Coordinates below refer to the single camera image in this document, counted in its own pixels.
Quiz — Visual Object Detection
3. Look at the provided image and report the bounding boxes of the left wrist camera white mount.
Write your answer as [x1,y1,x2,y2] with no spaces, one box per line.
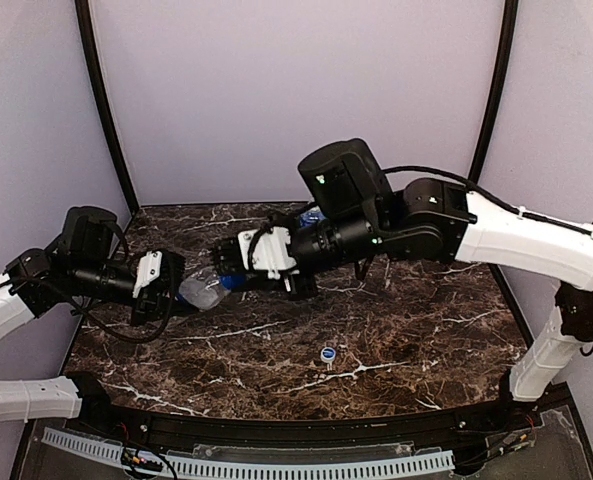
[132,251,162,299]

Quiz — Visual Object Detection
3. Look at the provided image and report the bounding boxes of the blue Pepsi bottle cap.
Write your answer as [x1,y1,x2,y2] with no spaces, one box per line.
[219,275,246,291]

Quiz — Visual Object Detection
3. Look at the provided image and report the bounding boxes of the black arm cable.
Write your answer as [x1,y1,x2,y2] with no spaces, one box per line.
[383,165,593,251]
[68,224,172,344]

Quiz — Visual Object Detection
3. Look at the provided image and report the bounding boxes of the black right corner post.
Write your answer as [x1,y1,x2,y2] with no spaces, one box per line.
[468,0,519,183]

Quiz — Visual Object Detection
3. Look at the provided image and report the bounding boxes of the black corner post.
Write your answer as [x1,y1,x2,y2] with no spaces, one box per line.
[74,0,140,216]
[468,0,519,183]

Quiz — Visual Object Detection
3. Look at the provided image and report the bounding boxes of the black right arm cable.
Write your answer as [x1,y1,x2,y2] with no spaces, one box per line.
[383,165,593,251]

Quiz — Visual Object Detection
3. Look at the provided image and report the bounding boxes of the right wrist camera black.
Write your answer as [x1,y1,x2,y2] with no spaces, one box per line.
[237,227,297,280]

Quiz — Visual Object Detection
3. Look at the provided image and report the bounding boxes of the black table front rail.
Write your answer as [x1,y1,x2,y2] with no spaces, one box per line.
[66,372,540,450]

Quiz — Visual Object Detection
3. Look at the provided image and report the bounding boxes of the small circuit board with wires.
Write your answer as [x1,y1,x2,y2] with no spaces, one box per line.
[119,448,167,474]

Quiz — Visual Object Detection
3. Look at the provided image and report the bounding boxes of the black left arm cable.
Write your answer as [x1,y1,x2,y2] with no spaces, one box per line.
[68,224,172,344]

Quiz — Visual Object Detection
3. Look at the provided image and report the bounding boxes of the white blue bottle cap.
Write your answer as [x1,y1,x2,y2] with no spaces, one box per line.
[320,347,336,363]

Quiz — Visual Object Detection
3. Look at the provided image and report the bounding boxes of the Pepsi bottle blue label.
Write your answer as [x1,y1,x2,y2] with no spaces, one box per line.
[177,267,230,311]

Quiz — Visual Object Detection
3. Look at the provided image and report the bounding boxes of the grey slotted cable duct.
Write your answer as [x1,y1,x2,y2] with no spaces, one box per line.
[41,427,455,479]

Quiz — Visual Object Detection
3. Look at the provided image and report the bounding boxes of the Pocari Sweat bottle blue label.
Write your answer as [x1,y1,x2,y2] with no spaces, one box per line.
[299,207,325,228]

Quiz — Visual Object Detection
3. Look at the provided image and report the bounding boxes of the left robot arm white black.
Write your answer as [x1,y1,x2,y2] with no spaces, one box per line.
[0,206,185,423]

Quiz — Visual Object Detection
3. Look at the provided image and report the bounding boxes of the black left corner post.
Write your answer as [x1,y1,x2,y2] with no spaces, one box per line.
[74,0,140,216]

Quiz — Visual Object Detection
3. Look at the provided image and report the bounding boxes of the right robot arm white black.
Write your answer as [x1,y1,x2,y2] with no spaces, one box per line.
[211,138,593,405]

